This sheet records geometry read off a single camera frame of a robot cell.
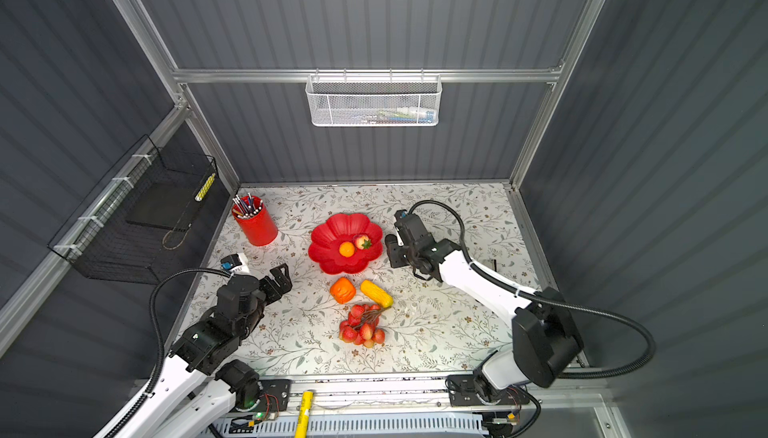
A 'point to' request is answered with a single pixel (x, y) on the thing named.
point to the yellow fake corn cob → (375, 292)
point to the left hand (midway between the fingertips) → (275, 273)
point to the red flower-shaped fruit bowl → (326, 239)
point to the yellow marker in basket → (205, 187)
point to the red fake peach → (363, 242)
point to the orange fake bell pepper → (343, 290)
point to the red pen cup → (255, 221)
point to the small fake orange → (346, 249)
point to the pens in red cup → (247, 209)
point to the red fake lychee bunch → (361, 327)
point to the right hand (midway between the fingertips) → (397, 252)
